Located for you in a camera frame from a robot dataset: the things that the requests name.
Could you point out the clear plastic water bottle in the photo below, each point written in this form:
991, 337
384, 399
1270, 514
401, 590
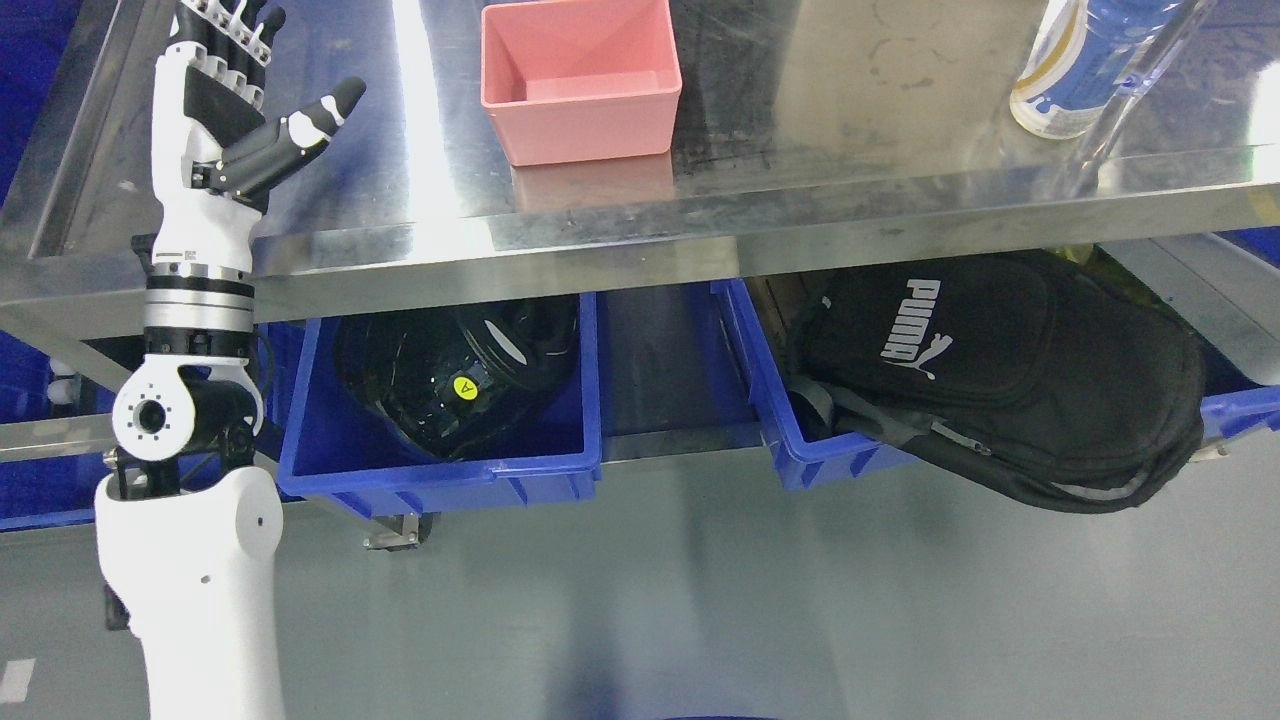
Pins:
1081, 61

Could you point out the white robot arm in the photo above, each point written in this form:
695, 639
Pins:
187, 524

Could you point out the black Puma backpack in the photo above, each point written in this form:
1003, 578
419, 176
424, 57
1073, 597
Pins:
1019, 371

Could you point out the blue plastic bin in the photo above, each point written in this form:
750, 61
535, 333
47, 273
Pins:
1232, 408
334, 448

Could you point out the black helmet with yellow sticker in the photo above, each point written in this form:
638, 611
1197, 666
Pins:
453, 382

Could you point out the left blue plastic bin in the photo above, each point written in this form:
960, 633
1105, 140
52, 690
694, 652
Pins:
334, 448

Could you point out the pink plastic storage box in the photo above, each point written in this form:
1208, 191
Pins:
568, 81

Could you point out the right blue plastic bin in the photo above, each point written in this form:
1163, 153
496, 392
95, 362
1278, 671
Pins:
1232, 408

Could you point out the far left blue bin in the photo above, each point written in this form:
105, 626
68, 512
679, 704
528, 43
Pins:
51, 491

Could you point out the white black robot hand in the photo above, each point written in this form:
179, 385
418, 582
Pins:
198, 122

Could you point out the stainless steel table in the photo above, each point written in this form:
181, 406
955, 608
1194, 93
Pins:
809, 135

